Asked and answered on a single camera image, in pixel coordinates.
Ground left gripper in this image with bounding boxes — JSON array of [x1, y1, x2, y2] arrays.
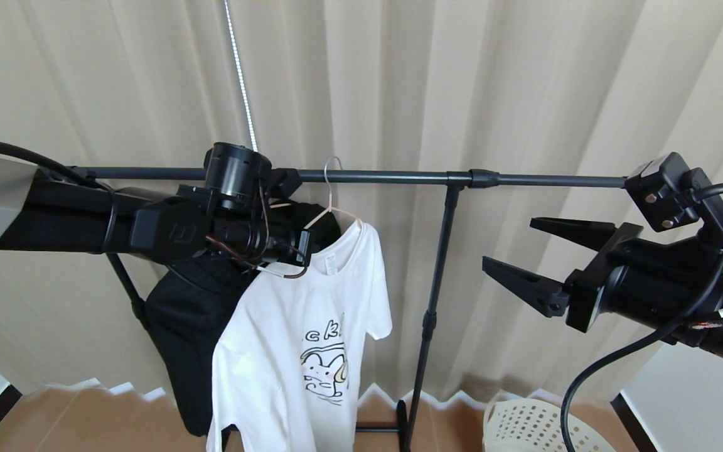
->
[[210, 212, 313, 268]]

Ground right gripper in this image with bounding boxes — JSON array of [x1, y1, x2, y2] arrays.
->
[[481, 217, 723, 334]]

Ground white printed T-shirt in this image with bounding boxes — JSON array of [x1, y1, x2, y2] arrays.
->
[[205, 219, 394, 452]]

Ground black shorts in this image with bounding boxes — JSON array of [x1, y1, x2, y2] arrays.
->
[[142, 201, 343, 438]]

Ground black clothes rack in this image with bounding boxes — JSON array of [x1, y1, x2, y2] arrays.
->
[[70, 166, 629, 452]]

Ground white laundry basket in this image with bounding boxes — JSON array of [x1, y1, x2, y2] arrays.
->
[[482, 398, 617, 452]]

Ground beige curtain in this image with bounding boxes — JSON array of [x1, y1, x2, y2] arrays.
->
[[0, 0, 723, 406]]

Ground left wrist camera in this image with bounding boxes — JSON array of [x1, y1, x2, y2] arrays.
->
[[262, 168, 303, 202]]

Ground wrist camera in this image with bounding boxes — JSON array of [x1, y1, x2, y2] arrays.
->
[[624, 152, 723, 249], [262, 168, 303, 202]]

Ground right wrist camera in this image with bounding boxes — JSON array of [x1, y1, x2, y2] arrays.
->
[[624, 152, 723, 249]]

